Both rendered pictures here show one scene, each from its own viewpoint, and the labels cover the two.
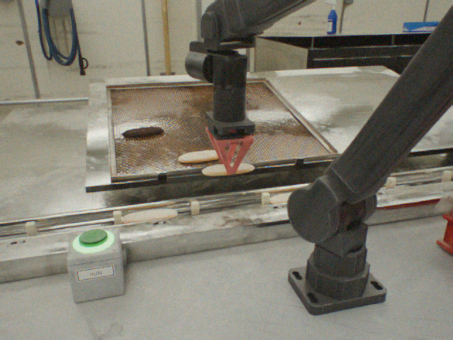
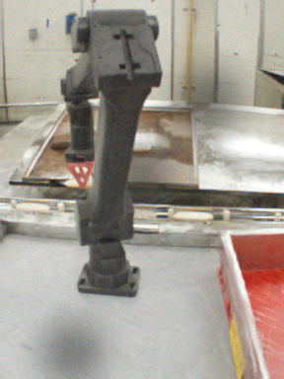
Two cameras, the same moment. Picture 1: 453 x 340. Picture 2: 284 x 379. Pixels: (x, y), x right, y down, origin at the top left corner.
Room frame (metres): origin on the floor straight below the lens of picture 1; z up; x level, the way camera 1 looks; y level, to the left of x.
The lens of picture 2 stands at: (-0.06, -0.43, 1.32)
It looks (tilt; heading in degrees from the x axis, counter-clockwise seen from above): 26 degrees down; 21
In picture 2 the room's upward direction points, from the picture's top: straight up
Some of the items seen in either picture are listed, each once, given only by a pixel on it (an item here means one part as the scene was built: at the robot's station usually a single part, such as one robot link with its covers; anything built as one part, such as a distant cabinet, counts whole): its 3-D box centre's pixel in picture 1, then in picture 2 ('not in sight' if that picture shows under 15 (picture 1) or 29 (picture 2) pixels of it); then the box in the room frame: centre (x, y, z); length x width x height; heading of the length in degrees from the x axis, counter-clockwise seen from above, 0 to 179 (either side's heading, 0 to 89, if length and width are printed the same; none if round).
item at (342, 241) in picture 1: (328, 214); (101, 229); (0.49, -0.14, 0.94); 0.09 x 0.05 x 0.10; 37
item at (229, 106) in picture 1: (229, 107); (82, 138); (0.68, 0.00, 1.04); 0.10 x 0.07 x 0.07; 16
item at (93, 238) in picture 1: (93, 240); not in sight; (0.49, 0.19, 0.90); 0.04 x 0.04 x 0.02
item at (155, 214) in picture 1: (149, 215); (32, 206); (0.64, 0.14, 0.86); 0.10 x 0.04 x 0.01; 105
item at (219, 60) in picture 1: (227, 71); (81, 113); (0.69, 0.00, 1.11); 0.07 x 0.06 x 0.07; 37
